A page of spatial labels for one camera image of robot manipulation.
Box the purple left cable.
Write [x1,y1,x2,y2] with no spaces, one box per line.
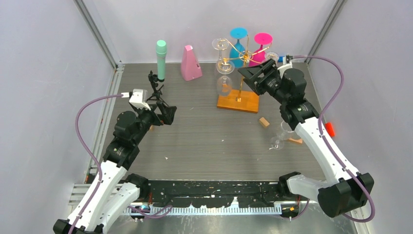
[67,94,172,234]

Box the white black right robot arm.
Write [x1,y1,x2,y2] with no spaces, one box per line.
[238,59,375,217]

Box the blue wine glass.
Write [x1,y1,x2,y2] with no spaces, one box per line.
[229,27,247,68]

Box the pink wine glass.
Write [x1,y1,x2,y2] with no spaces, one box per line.
[248,32,273,67]

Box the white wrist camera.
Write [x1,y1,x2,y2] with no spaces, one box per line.
[121,89,151,111]
[278,55,294,78]

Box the mint green microphone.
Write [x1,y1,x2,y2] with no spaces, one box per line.
[156,40,168,82]

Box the gold wire wine glass rack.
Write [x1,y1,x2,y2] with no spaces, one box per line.
[216,35,260,114]

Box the clear wine glass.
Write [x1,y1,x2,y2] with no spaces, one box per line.
[269,121,294,150]
[216,59,235,97]

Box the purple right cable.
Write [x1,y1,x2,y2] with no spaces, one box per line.
[277,55,376,223]

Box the black mini tripod stand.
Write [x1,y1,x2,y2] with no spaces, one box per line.
[146,70,168,106]

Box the pink metronome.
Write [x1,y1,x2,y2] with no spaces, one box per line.
[181,45,203,81]

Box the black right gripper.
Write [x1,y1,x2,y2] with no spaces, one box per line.
[238,58,288,105]

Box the clear ribbed tumbler glass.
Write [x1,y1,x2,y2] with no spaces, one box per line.
[264,51,280,62]

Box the black base bar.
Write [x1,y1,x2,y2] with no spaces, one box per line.
[142,180,300,209]

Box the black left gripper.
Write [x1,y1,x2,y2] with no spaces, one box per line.
[132,101,176,145]

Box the wooden rectangular block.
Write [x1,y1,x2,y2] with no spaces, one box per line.
[259,117,270,128]

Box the clear flute glass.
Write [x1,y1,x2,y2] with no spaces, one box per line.
[212,38,230,72]

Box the red block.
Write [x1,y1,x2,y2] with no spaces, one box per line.
[325,122,336,137]

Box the small wooden arch block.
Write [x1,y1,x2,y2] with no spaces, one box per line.
[288,138,303,144]

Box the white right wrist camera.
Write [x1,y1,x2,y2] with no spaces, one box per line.
[278,55,294,78]

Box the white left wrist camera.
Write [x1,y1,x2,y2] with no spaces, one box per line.
[121,89,151,111]

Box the purple cable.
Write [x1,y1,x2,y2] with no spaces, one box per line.
[277,55,376,223]
[67,94,172,234]

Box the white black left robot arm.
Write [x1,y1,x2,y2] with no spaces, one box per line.
[53,101,177,234]

